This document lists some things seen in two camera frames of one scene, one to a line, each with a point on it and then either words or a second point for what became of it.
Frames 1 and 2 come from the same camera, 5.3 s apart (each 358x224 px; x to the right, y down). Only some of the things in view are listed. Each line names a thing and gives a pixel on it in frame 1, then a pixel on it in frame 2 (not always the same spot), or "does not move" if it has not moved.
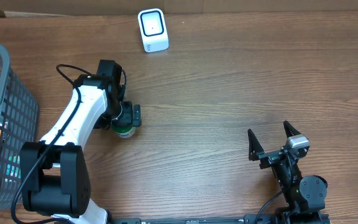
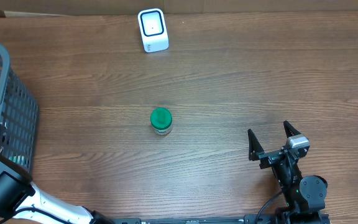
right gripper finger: (254, 146) does not move
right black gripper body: (269, 159) does not move
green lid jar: (123, 130) → (161, 121)
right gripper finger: (289, 130) does not move
